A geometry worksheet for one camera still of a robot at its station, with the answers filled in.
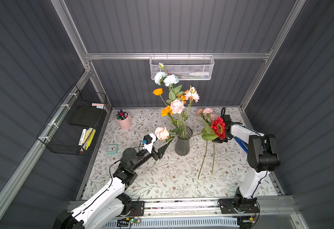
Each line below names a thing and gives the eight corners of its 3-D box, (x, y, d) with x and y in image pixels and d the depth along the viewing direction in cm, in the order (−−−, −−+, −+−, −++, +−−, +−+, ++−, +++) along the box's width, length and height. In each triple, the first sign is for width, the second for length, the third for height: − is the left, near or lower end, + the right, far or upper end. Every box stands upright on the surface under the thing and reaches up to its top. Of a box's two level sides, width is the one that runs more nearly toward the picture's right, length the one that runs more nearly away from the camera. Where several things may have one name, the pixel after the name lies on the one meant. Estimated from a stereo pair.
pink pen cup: (119, 129, 109) (114, 118, 98) (122, 120, 115) (117, 109, 104) (130, 129, 109) (126, 118, 98) (132, 120, 115) (128, 108, 104)
